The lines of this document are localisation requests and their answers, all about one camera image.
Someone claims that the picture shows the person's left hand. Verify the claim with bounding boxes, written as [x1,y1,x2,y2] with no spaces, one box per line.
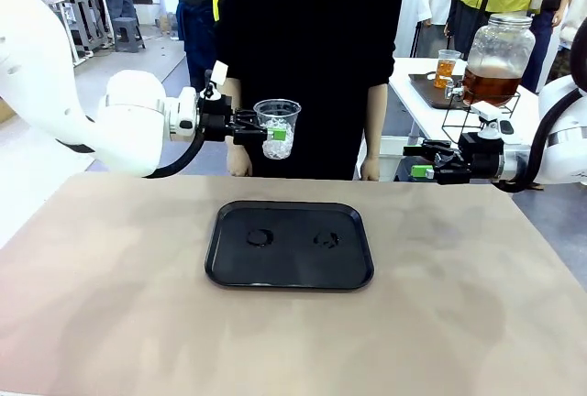
[360,156,382,182]

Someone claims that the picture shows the person's black shirt torso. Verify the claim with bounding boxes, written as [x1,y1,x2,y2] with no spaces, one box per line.
[213,0,404,181]

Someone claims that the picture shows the short clear iced plastic cup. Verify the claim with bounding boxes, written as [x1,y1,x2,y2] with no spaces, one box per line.
[253,98,303,161]

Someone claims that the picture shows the black wire dispenser stand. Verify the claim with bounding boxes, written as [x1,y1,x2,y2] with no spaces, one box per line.
[441,91,522,146]

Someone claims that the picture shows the grey metal workbench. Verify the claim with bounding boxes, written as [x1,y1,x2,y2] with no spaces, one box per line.
[45,0,116,61]

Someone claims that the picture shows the large black serving tray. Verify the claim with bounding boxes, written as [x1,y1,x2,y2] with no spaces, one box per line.
[205,200,375,291]

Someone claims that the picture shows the small black tray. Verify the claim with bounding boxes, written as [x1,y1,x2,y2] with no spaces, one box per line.
[407,72,471,111]

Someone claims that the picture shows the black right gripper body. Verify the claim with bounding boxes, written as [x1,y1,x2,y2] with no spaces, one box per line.
[453,132,505,184]

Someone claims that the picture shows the person's right forearm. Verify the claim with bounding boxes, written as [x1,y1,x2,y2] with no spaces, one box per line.
[221,75,243,152]

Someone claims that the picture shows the white bin with metal inside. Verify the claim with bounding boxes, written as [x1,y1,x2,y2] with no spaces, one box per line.
[356,135,426,182]

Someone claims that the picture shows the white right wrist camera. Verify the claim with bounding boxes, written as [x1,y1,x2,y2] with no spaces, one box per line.
[471,101,514,140]

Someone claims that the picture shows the person's right hand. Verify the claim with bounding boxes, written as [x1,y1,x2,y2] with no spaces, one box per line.
[227,142,254,178]

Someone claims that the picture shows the white side table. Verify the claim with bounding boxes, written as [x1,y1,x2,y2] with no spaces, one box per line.
[387,56,541,145]

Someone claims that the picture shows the bystander with navy apron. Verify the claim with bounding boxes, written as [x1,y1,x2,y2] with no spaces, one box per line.
[162,0,217,93]

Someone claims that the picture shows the tall clear iced plastic cup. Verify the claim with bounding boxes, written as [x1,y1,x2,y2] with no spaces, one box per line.
[437,49,462,90]

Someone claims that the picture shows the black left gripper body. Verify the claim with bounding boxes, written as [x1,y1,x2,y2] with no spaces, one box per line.
[196,95,238,143]

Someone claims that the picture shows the person's left forearm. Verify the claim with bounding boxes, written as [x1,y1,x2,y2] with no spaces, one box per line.
[363,82,390,161]

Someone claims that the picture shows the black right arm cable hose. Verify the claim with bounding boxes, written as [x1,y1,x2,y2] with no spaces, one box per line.
[493,17,587,193]

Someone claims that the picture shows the grey step stool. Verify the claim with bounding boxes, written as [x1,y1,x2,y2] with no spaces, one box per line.
[112,16,147,53]

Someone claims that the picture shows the glass tea dispenser jar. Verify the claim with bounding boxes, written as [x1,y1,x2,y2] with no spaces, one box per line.
[444,14,537,108]

